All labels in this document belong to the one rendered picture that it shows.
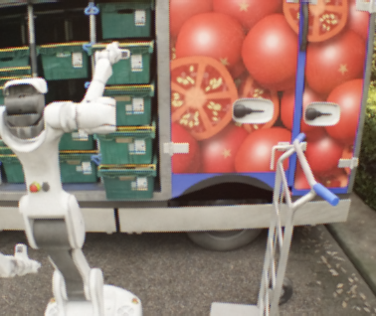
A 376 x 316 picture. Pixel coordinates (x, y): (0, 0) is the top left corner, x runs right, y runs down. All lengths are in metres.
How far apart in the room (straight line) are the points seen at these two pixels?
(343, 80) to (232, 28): 0.89
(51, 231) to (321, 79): 1.95
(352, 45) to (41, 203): 2.18
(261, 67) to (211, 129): 0.54
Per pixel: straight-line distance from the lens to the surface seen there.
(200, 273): 2.68
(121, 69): 2.12
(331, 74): 2.47
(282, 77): 2.32
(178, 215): 2.55
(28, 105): 1.05
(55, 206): 1.20
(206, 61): 2.20
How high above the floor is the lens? 1.75
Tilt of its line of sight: 21 degrees down
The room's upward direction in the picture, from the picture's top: straight up
